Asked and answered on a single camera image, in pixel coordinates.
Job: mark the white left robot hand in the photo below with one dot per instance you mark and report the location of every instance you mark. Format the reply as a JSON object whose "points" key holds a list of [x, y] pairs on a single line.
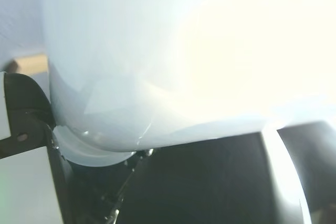
{"points": [[197, 182]]}

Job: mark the large clear plastic syringe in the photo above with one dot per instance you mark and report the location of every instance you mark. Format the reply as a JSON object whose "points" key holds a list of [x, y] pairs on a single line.
{"points": [[118, 51]]}

